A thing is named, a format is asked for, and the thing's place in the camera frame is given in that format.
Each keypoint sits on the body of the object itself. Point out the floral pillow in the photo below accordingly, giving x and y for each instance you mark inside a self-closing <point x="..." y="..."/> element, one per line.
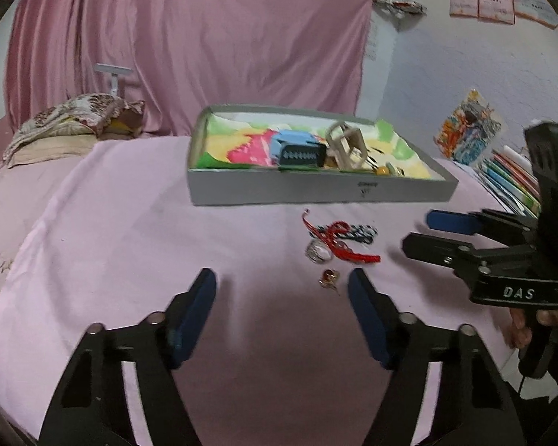
<point x="74" y="111"/>

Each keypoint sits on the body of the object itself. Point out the grey shallow box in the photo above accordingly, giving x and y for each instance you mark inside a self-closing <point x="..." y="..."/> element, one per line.
<point x="283" y="190"/>

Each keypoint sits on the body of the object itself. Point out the colourful floral lining paper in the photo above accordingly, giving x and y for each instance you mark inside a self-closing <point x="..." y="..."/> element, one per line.
<point x="232" y="139"/>

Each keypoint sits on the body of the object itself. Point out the dark red pillow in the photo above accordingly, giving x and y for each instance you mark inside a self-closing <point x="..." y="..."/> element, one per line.
<point x="125" y="130"/>

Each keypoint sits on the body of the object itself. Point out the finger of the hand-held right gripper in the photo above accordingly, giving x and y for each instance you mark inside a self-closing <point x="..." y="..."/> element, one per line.
<point x="446" y="220"/>
<point x="428" y="248"/>

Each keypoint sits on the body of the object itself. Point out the beige hair claw clip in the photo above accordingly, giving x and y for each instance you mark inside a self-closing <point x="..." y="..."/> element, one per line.
<point x="355" y="141"/>

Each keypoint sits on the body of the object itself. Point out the person's right hand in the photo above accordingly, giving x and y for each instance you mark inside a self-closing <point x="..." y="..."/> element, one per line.
<point x="521" y="330"/>

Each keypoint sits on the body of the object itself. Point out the colourful paper figure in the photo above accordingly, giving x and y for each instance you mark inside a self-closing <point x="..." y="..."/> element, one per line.
<point x="469" y="125"/>

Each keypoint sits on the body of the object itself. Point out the white desk lamp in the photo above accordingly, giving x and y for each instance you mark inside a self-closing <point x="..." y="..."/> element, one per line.
<point x="114" y="72"/>

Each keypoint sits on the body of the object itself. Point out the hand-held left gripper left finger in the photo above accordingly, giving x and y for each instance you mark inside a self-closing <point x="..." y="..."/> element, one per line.
<point x="195" y="316"/>

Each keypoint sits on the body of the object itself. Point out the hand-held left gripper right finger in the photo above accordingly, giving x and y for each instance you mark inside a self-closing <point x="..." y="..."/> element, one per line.
<point x="367" y="316"/>

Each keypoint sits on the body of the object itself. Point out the beige pillow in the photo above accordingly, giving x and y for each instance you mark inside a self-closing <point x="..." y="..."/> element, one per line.
<point x="51" y="146"/>

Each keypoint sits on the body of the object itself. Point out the blue smartwatch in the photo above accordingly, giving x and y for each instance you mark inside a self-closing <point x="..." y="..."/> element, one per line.
<point x="293" y="141"/>

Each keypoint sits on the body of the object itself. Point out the pink curtain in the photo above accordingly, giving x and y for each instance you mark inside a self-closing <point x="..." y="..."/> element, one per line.
<point x="190" y="32"/>

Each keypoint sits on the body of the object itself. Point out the pink bed sheet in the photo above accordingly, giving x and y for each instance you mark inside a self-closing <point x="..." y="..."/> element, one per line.
<point x="0" y="223"/>

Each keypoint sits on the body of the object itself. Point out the pink blanket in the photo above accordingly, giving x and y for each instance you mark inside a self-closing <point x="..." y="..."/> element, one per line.
<point x="121" y="241"/>

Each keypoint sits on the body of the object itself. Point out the stack of books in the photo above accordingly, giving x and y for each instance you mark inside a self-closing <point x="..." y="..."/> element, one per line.
<point x="507" y="176"/>

